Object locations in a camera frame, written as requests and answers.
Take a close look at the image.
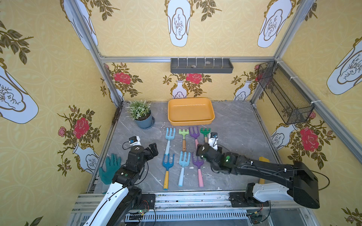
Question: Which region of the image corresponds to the purple rake pink handle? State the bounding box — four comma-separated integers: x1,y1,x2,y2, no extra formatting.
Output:
191,153,204,188

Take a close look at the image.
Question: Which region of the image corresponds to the blue rake yellow handle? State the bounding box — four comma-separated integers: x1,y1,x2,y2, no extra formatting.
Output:
162,154,174,190

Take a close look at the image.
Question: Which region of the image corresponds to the light blue hand fork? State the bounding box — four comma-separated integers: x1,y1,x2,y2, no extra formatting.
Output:
165,128,176,155

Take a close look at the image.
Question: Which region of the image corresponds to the dark green hand rake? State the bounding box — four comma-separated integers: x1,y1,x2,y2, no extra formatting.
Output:
200,128,211,143

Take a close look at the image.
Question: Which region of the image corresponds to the purple fork pink handle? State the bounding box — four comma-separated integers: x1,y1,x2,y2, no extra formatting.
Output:
189,126,200,149

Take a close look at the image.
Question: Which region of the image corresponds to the light green hand rake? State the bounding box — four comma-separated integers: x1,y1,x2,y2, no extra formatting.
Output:
179,129,189,152

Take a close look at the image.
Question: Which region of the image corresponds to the yellow storage tray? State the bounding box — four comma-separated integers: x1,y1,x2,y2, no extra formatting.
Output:
168,98,215,126

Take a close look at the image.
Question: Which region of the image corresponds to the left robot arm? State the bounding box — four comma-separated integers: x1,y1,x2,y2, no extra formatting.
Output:
84,143,158,226

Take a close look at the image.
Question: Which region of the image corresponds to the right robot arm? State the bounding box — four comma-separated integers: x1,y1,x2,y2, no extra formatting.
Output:
196,144,320,209

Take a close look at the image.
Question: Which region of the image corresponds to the green rubber glove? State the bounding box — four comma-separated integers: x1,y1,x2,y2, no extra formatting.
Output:
99,154,121,185

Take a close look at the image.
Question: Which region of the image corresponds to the yellow toy shovel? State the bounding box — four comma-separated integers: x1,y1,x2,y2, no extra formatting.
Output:
259,156,270,184

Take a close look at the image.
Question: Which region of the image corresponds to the potted green plant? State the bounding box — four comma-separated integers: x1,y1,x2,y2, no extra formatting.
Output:
126,100,155,130

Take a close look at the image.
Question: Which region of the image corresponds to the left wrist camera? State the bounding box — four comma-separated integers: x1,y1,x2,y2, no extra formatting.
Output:
129,136,141,147

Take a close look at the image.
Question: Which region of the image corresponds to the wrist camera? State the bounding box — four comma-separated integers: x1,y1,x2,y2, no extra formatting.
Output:
207,132,218,151
129,136,141,147

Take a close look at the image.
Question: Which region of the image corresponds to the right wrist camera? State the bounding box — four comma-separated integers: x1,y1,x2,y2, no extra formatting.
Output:
207,132,218,151

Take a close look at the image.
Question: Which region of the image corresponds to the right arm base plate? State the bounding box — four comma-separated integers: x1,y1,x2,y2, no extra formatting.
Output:
229,192,270,208

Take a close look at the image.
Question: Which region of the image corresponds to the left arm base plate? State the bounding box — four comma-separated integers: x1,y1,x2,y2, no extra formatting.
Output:
133,194,156,210

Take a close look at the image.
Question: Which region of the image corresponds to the black wire mesh basket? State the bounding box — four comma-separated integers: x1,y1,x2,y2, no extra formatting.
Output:
256,61,314,124

